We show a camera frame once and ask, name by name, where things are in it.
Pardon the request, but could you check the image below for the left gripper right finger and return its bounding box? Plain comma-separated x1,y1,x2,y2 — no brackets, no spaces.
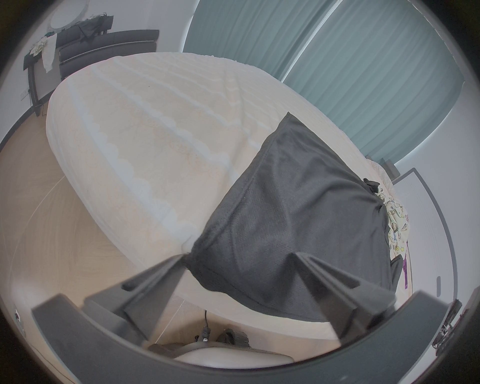
294,252,399,341

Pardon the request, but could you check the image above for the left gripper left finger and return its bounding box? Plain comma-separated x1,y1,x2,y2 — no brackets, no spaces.
87,253,189,340

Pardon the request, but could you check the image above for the black T-shirt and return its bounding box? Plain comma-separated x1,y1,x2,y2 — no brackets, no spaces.
186,111,405,324

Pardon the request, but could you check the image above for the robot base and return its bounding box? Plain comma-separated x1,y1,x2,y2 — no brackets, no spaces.
147,308,296,367

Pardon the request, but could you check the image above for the purple garment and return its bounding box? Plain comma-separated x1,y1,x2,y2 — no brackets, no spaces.
400,240,410,290

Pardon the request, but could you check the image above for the white printed pyjama top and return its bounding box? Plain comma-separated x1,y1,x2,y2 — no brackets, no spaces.
376,187,412,260

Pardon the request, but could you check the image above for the pale pink pillow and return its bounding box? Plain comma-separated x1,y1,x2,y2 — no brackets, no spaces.
365,157,394,188

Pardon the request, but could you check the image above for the grey bedside table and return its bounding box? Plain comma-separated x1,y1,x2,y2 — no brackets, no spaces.
378,158,401,178

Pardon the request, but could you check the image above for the bed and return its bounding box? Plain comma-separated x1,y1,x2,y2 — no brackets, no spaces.
45,52,462,340

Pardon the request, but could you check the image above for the blue-green curtain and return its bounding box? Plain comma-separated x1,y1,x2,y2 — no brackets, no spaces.
280,0,467,163
181,0,343,81

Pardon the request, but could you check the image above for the black small table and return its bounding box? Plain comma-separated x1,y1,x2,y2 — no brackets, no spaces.
23,35,62,118

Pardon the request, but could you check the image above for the black chest of drawers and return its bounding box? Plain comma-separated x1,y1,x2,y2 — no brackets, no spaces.
57,29,159,79

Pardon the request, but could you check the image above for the white cloth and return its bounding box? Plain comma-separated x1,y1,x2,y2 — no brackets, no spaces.
29,34,58,74

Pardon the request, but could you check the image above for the dark grey garment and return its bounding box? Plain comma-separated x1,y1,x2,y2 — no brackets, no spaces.
74,13,114,39

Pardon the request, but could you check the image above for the round white mirror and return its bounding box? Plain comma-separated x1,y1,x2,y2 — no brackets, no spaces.
48,0,91,30

